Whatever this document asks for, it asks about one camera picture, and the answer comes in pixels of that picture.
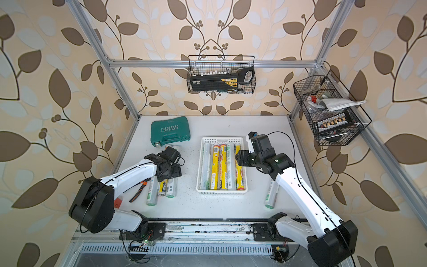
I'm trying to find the yellow red wrap box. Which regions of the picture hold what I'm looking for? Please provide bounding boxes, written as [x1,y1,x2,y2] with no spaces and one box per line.
[235,145,245,190]

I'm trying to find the white green roll group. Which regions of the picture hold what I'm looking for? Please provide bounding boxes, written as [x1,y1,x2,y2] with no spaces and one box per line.
[227,143,236,191]

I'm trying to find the white barcode wrap roll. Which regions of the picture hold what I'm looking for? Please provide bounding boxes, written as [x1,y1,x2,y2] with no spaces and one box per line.
[146,176,159,206]

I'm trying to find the yellow wrap roll group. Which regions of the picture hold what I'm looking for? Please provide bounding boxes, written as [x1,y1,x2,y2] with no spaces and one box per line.
[219,144,227,190]
[210,144,220,190]

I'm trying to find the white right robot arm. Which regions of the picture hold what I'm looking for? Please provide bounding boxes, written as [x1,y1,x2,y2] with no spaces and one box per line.
[236,132,358,267]

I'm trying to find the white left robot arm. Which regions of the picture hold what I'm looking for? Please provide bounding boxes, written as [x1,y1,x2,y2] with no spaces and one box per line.
[68,146,182,234]

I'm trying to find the white perforated plastic basket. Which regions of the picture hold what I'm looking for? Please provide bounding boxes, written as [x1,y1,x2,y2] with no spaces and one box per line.
[196,136,248,195]

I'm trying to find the black yellow tool in basket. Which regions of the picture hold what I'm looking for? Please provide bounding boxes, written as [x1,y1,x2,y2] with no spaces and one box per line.
[187,67,256,94]

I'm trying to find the orange black pliers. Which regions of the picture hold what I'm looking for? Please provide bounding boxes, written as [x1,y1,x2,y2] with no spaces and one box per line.
[129,178,151,203]

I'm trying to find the green plastic tool case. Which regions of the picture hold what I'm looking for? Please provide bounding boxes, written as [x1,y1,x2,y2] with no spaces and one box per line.
[150,116,191,148]

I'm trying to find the red cube plug adapter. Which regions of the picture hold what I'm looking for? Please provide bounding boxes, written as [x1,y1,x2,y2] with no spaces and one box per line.
[114,198,122,209]

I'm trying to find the white folded paper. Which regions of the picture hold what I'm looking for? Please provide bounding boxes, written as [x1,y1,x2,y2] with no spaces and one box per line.
[319,99,366,111]

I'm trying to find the socket bit set tray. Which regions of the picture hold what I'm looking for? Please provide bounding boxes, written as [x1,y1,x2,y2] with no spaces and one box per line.
[316,112,354,132]

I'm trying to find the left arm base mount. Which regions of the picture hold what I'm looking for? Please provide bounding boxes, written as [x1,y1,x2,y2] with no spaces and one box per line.
[120,210,167,241]

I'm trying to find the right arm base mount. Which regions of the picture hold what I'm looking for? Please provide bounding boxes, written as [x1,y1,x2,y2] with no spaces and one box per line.
[250,212,287,242]

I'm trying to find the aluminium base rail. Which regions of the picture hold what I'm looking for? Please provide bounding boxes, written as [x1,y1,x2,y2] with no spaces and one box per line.
[67,220,303,258]

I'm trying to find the black wire basket right wall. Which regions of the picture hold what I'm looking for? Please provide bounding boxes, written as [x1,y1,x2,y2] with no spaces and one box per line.
[293,70,372,146]

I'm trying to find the black wire basket wall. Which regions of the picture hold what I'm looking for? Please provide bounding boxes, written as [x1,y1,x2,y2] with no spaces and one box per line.
[186,54,256,94]
[293,70,372,146]

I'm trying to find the horizontal aluminium frame bar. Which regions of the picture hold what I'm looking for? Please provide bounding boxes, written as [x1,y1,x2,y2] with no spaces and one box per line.
[107,60,318,69]

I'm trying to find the black wire basket back wall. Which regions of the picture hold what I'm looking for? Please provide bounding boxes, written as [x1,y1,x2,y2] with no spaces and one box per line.
[186,54,256,94]

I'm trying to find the right aluminium frame post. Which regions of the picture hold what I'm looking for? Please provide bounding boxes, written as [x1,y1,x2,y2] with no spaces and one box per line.
[288,0,356,121]

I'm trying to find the aluminium frame post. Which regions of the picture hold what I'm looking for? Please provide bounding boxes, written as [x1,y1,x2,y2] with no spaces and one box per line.
[288,0,356,121]
[66,0,140,121]

